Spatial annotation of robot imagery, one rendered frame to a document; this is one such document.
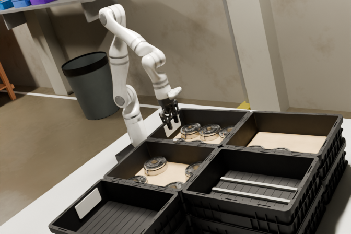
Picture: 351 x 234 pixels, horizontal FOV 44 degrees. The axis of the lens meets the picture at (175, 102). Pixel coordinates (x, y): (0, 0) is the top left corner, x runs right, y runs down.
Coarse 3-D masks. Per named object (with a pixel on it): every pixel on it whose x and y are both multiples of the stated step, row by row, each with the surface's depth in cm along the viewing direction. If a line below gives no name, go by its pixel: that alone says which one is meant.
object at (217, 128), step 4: (208, 124) 209; (212, 124) 208; (216, 124) 207; (204, 128) 206; (216, 128) 203; (200, 132) 204; (204, 132) 203; (208, 132) 202; (212, 132) 201; (216, 132) 201
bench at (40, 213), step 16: (160, 112) 278; (112, 144) 255; (128, 144) 250; (96, 160) 242; (112, 160) 237; (80, 176) 231; (96, 176) 226; (48, 192) 225; (64, 192) 220; (80, 192) 216; (336, 192) 166; (32, 208) 214; (48, 208) 211; (64, 208) 207; (336, 208) 158; (16, 224) 206; (32, 224) 202; (48, 224) 198; (320, 224) 153; (336, 224) 151
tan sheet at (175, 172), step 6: (168, 162) 193; (168, 168) 189; (174, 168) 188; (180, 168) 186; (138, 174) 191; (144, 174) 190; (162, 174) 186; (168, 174) 184; (174, 174) 183; (180, 174) 182; (150, 180) 184; (156, 180) 183; (162, 180) 182; (168, 180) 180; (174, 180) 179; (180, 180) 178
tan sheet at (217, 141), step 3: (180, 132) 217; (177, 135) 215; (180, 135) 214; (192, 138) 207; (195, 138) 207; (198, 138) 206; (216, 138) 201; (219, 138) 200; (189, 141) 206; (204, 141) 202; (207, 141) 201; (210, 141) 200; (213, 141) 200; (216, 141) 199; (219, 141) 198
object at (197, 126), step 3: (192, 123) 215; (195, 123) 214; (183, 126) 214; (195, 126) 211; (198, 126) 210; (183, 129) 212; (195, 129) 209; (198, 129) 208; (183, 132) 209; (186, 132) 208; (189, 132) 207; (192, 132) 206
